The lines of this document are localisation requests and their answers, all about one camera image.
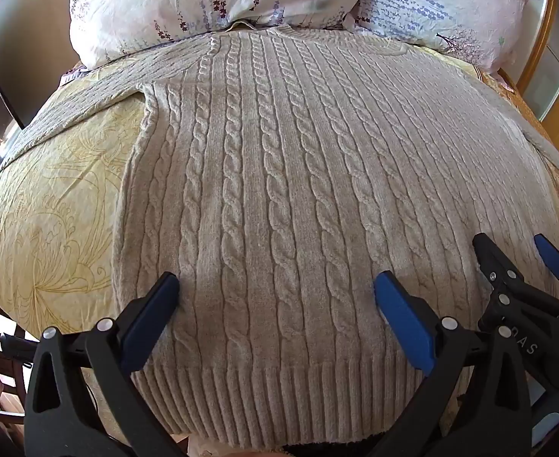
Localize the pale blue floral pillow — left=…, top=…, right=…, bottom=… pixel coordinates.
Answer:
left=353, top=0, right=540, bottom=74

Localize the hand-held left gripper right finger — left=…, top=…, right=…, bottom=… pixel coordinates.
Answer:
left=370, top=270, right=532, bottom=457

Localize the wooden chair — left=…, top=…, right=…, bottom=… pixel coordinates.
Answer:
left=0, top=286, right=37, bottom=434

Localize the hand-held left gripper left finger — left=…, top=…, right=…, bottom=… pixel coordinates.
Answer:
left=24, top=272, right=185, bottom=457

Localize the white pillow with purple sprigs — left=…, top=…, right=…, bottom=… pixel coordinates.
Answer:
left=67, top=0, right=363, bottom=70

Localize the wooden headboard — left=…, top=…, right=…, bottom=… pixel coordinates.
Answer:
left=498, top=0, right=559, bottom=158

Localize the yellow patterned bedsheet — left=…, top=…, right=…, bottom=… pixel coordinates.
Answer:
left=0, top=45, right=559, bottom=439

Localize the beige cable-knit sweater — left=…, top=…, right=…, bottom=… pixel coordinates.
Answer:
left=0, top=26, right=559, bottom=453

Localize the dark panel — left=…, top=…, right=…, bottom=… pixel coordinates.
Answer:
left=0, top=0, right=78, bottom=129

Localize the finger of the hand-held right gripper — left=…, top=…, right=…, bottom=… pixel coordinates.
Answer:
left=473, top=233, right=523, bottom=306
left=534, top=234, right=559, bottom=303

